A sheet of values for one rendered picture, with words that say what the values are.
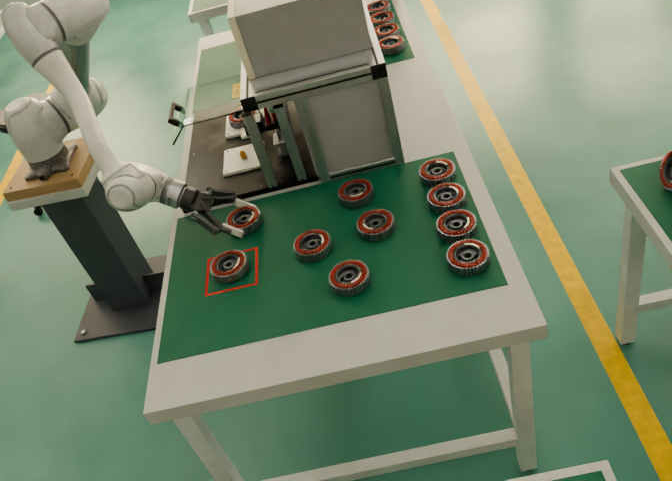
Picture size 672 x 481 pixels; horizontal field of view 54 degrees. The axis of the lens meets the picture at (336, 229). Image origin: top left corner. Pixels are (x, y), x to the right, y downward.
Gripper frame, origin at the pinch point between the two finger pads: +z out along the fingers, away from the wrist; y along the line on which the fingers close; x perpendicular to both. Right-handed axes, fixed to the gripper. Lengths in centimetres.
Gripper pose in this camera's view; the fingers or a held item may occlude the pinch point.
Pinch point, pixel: (243, 219)
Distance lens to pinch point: 211.3
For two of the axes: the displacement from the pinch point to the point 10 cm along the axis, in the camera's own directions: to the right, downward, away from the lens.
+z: 9.3, 3.6, 0.4
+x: 2.7, -6.3, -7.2
